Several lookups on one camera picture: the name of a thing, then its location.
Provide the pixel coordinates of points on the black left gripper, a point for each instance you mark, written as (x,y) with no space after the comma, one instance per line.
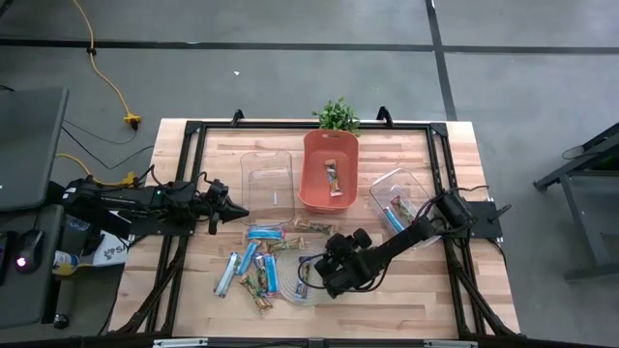
(215,205)

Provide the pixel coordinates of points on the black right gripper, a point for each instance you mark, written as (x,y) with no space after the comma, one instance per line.
(348,268)

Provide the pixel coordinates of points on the clear plastic bin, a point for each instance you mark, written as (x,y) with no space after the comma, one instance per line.
(387,186)
(268,188)

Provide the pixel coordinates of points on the blue and white granola bar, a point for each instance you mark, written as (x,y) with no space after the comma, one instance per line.
(227,275)

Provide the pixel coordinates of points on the green red granola bar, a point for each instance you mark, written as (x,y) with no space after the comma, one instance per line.
(401,208)

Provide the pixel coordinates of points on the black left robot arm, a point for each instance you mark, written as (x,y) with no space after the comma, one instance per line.
(121,200)

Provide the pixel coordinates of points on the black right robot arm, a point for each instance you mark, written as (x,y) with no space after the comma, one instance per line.
(411,234)

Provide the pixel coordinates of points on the round woven beige mat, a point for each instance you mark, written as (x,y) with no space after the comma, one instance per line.
(285,280)

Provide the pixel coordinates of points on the orange plastic bin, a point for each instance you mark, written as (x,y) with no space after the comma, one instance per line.
(314,193)

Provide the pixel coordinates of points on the white printed bag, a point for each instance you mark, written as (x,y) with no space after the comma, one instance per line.
(113,251)

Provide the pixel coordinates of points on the green potted plant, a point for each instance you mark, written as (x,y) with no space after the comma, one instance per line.
(337,118)

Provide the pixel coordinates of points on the plastic bottle yellow label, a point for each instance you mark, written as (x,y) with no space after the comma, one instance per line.
(65,263)

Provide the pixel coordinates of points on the black caster wheel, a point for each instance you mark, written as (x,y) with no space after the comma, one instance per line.
(61,322)

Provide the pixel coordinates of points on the black computer mouse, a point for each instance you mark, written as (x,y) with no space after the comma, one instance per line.
(30,251)

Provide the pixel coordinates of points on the black side table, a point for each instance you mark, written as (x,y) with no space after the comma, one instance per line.
(24,299)

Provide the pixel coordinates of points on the black metal stand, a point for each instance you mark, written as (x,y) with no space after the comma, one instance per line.
(582,232)

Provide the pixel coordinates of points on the black aluminium frame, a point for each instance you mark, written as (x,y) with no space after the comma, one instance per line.
(314,125)

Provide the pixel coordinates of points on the silver metal bracket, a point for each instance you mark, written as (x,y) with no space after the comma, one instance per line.
(179,342)
(450,344)

